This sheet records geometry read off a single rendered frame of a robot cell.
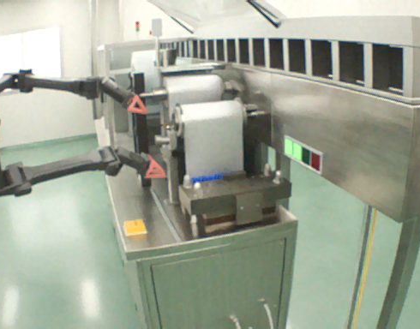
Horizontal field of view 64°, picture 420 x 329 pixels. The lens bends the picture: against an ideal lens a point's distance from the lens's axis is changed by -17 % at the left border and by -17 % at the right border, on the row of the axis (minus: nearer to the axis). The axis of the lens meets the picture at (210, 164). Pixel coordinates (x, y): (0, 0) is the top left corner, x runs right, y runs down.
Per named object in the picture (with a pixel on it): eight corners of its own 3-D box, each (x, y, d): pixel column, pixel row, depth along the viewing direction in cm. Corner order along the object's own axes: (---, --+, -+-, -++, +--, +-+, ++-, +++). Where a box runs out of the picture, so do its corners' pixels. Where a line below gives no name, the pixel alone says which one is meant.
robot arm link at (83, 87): (16, 92, 150) (15, 69, 145) (24, 89, 155) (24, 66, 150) (92, 103, 140) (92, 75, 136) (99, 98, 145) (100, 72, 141)
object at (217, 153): (187, 183, 157) (184, 137, 151) (243, 175, 164) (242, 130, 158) (187, 183, 156) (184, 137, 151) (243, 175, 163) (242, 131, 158)
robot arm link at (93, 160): (15, 190, 108) (5, 163, 111) (13, 200, 112) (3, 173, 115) (121, 163, 138) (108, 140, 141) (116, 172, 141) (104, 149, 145)
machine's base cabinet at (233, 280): (107, 207, 385) (97, 123, 358) (168, 198, 404) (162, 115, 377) (162, 398, 157) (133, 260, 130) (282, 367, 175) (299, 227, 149)
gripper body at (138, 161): (142, 176, 145) (125, 169, 142) (139, 168, 154) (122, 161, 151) (150, 161, 144) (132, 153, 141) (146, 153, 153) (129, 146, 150)
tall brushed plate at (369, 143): (154, 86, 366) (153, 56, 357) (183, 84, 374) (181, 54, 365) (393, 226, 86) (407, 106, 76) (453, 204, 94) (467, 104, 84)
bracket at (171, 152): (163, 201, 169) (158, 131, 159) (177, 200, 171) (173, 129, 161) (165, 206, 164) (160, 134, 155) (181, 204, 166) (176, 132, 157)
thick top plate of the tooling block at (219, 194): (179, 199, 153) (178, 184, 151) (273, 183, 165) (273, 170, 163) (190, 215, 139) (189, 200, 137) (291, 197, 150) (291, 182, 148)
